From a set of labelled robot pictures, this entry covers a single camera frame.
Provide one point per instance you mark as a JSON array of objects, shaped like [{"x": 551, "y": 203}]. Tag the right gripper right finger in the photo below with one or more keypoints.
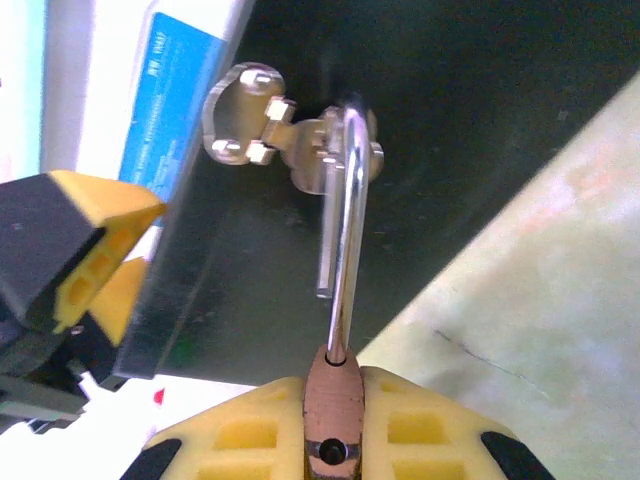
[{"x": 425, "y": 430}]

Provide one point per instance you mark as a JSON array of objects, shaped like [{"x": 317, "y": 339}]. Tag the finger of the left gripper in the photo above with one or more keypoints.
[
  {"x": 122, "y": 300},
  {"x": 45, "y": 235}
]

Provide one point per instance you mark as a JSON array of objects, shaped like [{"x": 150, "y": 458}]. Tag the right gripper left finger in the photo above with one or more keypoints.
[{"x": 245, "y": 435}]

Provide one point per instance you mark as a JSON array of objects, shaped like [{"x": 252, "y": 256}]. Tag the copper padlock with chrome shackle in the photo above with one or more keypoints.
[{"x": 332, "y": 400}]

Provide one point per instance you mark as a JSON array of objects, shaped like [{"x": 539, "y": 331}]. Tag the storage box with blue lid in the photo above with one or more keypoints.
[{"x": 100, "y": 75}]

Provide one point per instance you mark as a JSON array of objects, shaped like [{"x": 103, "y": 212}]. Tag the silver metal hasp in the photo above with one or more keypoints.
[{"x": 240, "y": 120}]

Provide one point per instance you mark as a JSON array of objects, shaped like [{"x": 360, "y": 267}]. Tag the starry night tin box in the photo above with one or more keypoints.
[{"x": 450, "y": 75}]

